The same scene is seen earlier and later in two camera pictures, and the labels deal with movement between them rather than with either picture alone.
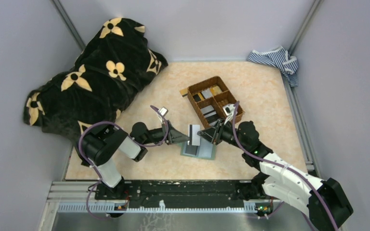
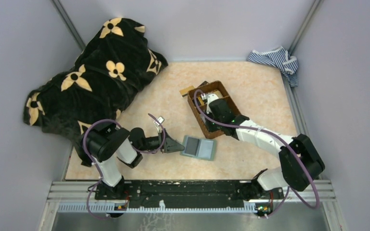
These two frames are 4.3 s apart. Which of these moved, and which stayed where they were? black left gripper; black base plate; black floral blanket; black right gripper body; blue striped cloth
Moved: black right gripper body; black left gripper
Stayed: blue striped cloth; black base plate; black floral blanket
